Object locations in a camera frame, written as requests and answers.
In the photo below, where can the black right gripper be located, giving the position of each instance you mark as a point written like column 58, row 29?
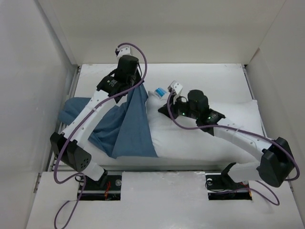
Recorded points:
column 173, row 107

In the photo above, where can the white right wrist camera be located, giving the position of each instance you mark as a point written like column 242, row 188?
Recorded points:
column 175, row 89

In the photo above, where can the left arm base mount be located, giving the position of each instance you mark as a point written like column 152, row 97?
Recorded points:
column 110, row 191

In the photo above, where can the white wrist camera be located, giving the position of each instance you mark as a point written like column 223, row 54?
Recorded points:
column 175, row 89
column 121, row 51

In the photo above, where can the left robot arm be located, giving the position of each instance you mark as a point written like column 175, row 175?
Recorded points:
column 68, row 145

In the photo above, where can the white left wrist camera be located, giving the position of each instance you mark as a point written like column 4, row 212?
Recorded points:
column 121, row 51

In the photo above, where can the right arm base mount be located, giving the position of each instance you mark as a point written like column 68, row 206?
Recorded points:
column 222, row 187

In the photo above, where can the blue pillowcase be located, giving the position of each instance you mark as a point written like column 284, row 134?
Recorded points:
column 124, row 129

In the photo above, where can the blue pillow tag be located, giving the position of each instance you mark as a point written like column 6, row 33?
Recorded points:
column 160, row 92

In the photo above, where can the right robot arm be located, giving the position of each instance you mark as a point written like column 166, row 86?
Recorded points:
column 274, row 158

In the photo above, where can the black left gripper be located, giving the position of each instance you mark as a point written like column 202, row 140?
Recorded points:
column 138, row 76

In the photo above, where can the white pillow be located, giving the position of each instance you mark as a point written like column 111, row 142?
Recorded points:
column 172, row 142

